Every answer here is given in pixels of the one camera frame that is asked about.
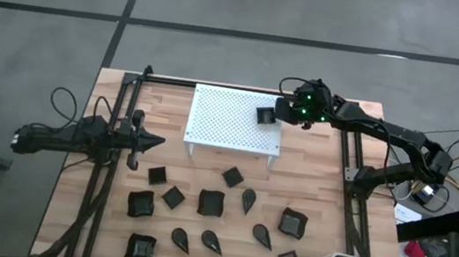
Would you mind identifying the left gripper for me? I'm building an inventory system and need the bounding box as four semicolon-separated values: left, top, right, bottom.
111;107;169;174

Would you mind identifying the wavy square black plate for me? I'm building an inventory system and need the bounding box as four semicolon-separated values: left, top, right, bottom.
195;187;227;219
123;231;159;257
125;187;157;221
276;205;311;241

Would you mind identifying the teardrop black plate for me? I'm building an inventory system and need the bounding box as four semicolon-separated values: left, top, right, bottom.
169;226;193;255
239;187;259;217
250;223;276;252
198;229;226;256

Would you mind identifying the white perforated metal shelf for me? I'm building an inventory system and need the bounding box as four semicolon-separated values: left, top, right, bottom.
181;82;288;170

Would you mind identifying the white paper sheet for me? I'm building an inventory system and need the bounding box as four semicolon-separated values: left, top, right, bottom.
392;202;424;228

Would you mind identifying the silver power adapter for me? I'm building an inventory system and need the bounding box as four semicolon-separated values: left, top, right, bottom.
410;181;440;209

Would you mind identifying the black beam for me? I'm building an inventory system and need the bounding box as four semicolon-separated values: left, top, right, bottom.
394;202;459;251

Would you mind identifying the red floor object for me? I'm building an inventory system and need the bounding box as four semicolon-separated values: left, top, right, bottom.
402;239;432;257

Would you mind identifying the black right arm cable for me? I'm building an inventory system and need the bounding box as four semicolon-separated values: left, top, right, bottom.
276;75;311;105

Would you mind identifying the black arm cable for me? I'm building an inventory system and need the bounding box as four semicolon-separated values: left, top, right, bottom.
276;75;311;105
45;84;119;137

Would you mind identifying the black aluminium table frame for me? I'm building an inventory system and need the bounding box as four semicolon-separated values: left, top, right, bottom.
33;52;427;257

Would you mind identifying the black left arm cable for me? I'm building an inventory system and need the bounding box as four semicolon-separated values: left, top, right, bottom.
45;84;119;137

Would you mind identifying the thin black floor cable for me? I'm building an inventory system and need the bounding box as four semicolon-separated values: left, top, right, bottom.
423;123;459;139

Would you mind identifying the yellow cable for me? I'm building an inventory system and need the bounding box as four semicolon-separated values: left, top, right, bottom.
442;172;459;195

